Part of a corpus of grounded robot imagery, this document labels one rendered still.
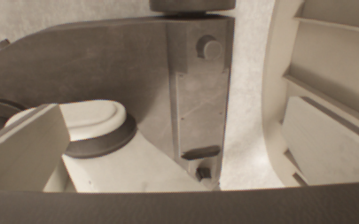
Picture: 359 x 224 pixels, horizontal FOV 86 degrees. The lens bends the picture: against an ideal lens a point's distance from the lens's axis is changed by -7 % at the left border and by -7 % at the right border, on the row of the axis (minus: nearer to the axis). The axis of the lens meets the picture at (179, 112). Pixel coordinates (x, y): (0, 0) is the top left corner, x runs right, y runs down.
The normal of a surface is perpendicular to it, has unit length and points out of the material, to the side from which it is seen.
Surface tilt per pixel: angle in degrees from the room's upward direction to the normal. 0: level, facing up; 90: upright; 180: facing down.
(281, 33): 0
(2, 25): 0
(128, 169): 90
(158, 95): 0
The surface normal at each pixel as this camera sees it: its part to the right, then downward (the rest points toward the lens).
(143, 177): -0.04, -0.87
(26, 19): 0.20, 0.48
